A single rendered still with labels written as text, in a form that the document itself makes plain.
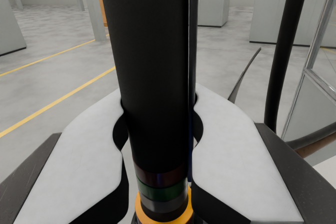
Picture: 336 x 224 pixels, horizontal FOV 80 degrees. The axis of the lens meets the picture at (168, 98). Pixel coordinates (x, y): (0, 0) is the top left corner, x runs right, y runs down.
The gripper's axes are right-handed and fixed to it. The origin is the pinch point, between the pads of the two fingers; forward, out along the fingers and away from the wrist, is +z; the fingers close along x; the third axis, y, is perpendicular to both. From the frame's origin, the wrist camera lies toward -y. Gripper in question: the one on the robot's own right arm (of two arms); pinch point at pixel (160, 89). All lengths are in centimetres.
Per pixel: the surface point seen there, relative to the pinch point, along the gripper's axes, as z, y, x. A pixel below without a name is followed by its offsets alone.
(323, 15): 110, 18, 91
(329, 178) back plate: 15.3, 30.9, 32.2
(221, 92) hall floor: 256, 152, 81
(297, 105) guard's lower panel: 105, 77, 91
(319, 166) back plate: 18.5, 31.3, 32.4
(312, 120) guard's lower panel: 85, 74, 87
